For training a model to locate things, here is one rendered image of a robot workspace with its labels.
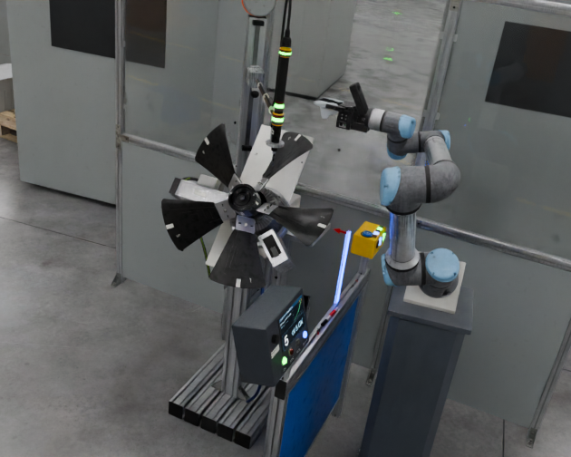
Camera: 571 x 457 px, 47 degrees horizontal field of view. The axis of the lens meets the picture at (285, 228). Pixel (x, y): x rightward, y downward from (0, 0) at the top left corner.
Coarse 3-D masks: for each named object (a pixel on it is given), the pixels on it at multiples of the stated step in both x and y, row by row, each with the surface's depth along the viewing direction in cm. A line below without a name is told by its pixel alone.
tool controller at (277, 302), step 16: (272, 288) 200; (288, 288) 199; (256, 304) 192; (272, 304) 191; (288, 304) 190; (304, 304) 200; (240, 320) 184; (256, 320) 182; (272, 320) 182; (288, 320) 190; (304, 320) 200; (240, 336) 182; (256, 336) 179; (272, 336) 181; (240, 352) 184; (256, 352) 182; (272, 352) 182; (240, 368) 187; (256, 368) 184; (272, 368) 182; (272, 384) 184
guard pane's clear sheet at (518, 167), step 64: (128, 0) 337; (192, 0) 321; (320, 0) 295; (384, 0) 283; (448, 0) 272; (128, 64) 352; (192, 64) 335; (320, 64) 306; (384, 64) 293; (448, 64) 282; (512, 64) 271; (128, 128) 368; (192, 128) 350; (320, 128) 318; (448, 128) 292; (512, 128) 280; (512, 192) 291
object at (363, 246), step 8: (368, 224) 285; (360, 232) 277; (360, 240) 275; (368, 240) 273; (376, 240) 273; (352, 248) 278; (360, 248) 276; (368, 248) 274; (376, 248) 278; (368, 256) 276
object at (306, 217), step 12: (276, 216) 256; (288, 216) 256; (300, 216) 257; (312, 216) 257; (288, 228) 251; (300, 228) 251; (312, 228) 252; (324, 228) 252; (300, 240) 248; (312, 240) 248
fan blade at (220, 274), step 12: (228, 240) 257; (240, 240) 259; (252, 240) 262; (228, 252) 256; (240, 252) 258; (252, 252) 261; (216, 264) 254; (228, 264) 255; (240, 264) 257; (252, 264) 259; (216, 276) 253; (228, 276) 254; (240, 276) 256; (252, 276) 258
